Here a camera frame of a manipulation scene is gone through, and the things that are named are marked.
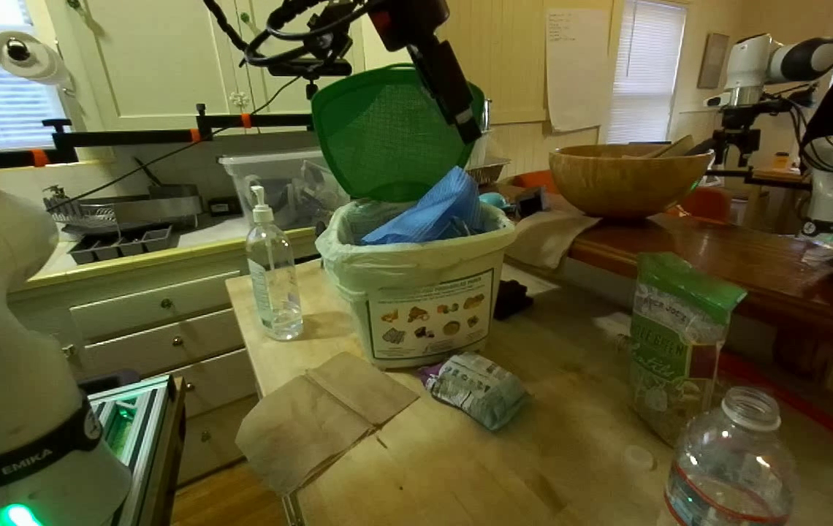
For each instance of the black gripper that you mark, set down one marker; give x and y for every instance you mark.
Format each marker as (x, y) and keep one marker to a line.
(412, 23)

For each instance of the blue striped cloth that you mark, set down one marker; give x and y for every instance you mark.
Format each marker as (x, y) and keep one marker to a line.
(449, 207)

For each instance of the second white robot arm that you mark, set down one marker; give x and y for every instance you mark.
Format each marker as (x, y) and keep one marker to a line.
(769, 76)

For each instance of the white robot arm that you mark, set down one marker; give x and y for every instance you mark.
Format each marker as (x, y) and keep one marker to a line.
(53, 458)

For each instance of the green bin lid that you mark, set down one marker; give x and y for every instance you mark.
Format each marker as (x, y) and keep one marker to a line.
(383, 134)

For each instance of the white bin liner bag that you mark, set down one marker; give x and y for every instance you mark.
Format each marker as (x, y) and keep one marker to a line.
(408, 263)

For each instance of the white compost bin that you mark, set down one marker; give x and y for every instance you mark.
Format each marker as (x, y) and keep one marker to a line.
(419, 324)

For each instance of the clear storage container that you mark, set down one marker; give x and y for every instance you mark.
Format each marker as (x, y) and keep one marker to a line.
(300, 185)

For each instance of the wooden bowl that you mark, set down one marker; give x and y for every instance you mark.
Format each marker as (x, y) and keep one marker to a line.
(623, 182)

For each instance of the black cloth lump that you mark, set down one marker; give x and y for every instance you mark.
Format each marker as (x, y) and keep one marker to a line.
(513, 299)

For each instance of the hand sanitizer pump bottle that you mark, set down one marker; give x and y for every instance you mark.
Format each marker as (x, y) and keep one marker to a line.
(273, 273)

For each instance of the crumpled purple snack wrapper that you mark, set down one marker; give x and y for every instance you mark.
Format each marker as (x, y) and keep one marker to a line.
(478, 387)

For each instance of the green granola bag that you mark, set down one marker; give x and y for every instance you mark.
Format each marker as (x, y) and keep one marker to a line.
(678, 327)

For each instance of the paper towel roll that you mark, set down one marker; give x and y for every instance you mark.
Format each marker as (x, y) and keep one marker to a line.
(23, 57)

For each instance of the clear plastic jar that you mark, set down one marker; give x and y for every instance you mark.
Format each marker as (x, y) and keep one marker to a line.
(731, 464)

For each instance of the paper sheet on wall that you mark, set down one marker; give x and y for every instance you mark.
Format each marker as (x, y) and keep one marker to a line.
(576, 68)

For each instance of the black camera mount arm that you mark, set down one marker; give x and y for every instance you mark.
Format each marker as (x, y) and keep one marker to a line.
(199, 125)

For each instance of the aluminium extrusion frame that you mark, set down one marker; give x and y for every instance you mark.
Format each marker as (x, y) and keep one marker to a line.
(143, 423)

